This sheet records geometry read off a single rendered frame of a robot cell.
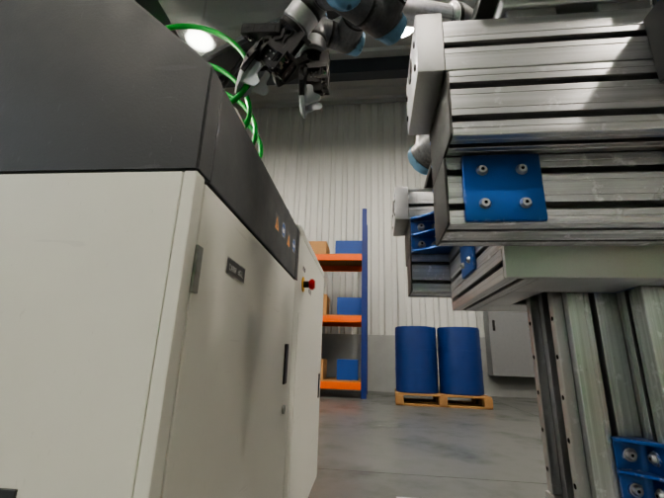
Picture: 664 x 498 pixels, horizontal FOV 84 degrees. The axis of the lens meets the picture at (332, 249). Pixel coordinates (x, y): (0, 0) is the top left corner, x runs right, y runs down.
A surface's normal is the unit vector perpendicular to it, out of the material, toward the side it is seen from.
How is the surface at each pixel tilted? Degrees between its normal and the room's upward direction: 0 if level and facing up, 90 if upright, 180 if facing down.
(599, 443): 90
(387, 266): 90
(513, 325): 90
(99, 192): 90
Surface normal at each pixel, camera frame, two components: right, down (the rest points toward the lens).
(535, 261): -0.11, -0.29
